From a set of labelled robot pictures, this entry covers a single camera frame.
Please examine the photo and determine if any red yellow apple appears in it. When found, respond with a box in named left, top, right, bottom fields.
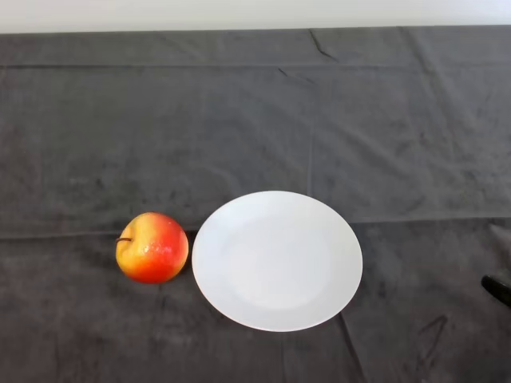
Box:
left=115, top=211, right=189, bottom=285

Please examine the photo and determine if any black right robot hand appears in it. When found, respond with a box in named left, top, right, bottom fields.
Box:
left=481, top=274, right=511, bottom=309

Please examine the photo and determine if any white round plate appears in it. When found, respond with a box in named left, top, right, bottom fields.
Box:
left=191, top=190, right=364, bottom=333

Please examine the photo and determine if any black table cloth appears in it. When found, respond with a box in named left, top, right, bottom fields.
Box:
left=0, top=24, right=511, bottom=383

